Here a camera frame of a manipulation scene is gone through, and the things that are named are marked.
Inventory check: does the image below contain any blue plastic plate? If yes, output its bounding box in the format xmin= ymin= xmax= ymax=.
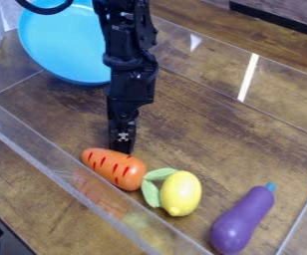
xmin=17 ymin=0 xmax=111 ymax=86

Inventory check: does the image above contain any yellow toy lemon with leaves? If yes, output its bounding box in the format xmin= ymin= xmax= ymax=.
xmin=140 ymin=167 xmax=200 ymax=216

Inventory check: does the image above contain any orange toy carrot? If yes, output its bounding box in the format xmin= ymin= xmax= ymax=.
xmin=80 ymin=147 xmax=147 ymax=191

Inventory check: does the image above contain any clear acrylic tray wall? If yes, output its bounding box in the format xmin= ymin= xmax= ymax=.
xmin=0 ymin=107 xmax=211 ymax=255

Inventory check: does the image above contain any black cable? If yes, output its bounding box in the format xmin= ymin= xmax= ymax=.
xmin=13 ymin=0 xmax=75 ymax=16

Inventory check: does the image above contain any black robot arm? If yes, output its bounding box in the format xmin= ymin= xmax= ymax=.
xmin=92 ymin=0 xmax=158 ymax=153

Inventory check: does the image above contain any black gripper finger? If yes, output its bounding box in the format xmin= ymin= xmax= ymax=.
xmin=108 ymin=120 xmax=136 ymax=154

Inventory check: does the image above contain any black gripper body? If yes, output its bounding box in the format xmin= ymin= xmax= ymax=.
xmin=103 ymin=53 xmax=158 ymax=124

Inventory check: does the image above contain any purple toy eggplant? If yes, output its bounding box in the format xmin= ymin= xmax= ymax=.
xmin=208 ymin=182 xmax=275 ymax=255

